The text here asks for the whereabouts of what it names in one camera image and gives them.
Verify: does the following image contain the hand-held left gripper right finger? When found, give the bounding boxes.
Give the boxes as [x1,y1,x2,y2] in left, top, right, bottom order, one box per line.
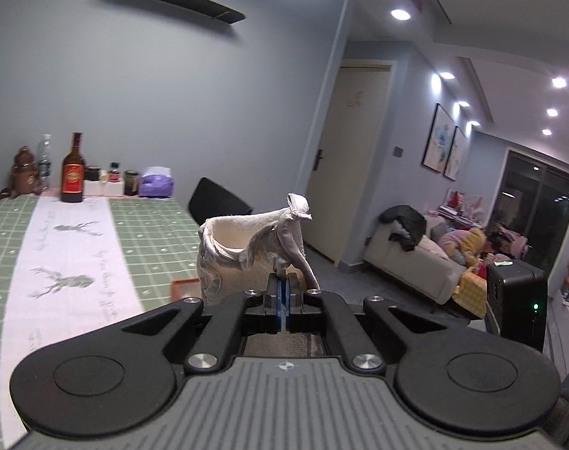
[286,274,460,374]

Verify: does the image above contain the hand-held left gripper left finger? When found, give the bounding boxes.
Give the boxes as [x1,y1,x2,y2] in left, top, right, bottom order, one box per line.
[119,274,284,376]

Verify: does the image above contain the off-white towel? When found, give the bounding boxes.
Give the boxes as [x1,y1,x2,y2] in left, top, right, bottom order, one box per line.
[196,192,320,310]

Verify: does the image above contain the orange cardboard box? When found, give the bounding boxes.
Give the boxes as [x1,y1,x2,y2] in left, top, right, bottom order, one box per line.
[170,279,202,303]

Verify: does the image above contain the beige sofa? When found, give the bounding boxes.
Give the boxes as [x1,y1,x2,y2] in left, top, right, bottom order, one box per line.
[363,216,487,320]

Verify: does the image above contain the black chair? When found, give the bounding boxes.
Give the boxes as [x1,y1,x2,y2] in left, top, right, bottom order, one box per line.
[187,177,253,226]

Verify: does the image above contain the dark jacket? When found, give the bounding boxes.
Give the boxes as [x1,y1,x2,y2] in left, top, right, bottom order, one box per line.
[379,205,427,251]

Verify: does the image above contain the beige door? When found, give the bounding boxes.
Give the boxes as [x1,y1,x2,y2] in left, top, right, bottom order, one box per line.
[306,63,393,263]

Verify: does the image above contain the purple tissue pack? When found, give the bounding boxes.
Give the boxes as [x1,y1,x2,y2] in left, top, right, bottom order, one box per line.
[138,165,176,198]

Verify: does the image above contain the yellow blanket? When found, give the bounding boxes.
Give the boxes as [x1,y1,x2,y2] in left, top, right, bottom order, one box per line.
[453,267,489,320]

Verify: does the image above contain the white box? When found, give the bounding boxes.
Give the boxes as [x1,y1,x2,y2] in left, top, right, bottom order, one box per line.
[83,180,126,198]

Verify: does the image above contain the white printed table runner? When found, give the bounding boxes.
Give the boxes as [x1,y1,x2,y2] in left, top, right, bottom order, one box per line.
[0,196,147,432]

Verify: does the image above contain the black box device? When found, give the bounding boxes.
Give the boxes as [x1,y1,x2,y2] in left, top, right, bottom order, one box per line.
[485,262,548,352]

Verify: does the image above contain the brown liquor bottle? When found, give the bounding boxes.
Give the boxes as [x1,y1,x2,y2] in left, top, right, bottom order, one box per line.
[60,132,86,204]

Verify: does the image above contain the dark glass window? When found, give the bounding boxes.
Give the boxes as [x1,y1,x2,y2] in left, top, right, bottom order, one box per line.
[488,147,569,282]

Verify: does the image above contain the clear water bottle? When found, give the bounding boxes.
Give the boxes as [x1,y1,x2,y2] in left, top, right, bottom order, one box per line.
[37,134,53,191]

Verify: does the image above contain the brown bear jar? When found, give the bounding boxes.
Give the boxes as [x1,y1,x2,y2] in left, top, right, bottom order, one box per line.
[9,146,42,196]

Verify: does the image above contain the ceiling spotlights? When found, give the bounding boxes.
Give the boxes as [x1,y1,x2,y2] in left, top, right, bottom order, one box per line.
[390,7,569,139]

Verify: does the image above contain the large framed wall picture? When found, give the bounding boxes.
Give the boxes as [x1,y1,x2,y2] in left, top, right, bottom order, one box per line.
[421,103,455,174]

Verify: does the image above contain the small framed wall picture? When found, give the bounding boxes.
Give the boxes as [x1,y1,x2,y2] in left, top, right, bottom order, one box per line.
[443,126,467,181]

